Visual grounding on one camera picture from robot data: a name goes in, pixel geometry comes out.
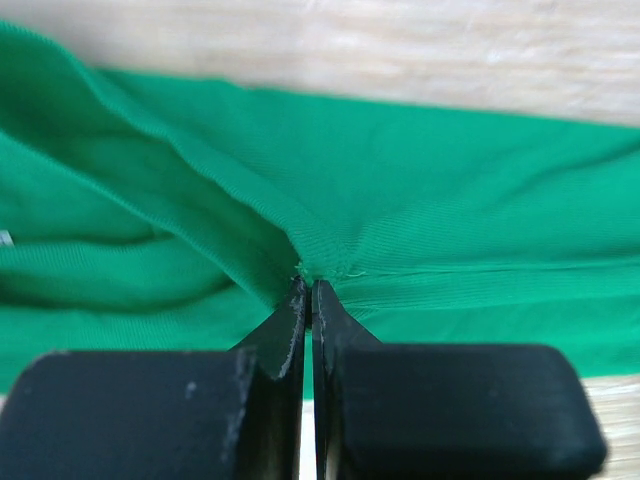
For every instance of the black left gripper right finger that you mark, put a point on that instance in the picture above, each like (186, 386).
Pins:
(444, 411)

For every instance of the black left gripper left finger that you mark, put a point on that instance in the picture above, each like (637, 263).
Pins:
(233, 414)

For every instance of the bright green tank top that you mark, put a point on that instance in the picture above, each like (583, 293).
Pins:
(152, 212)

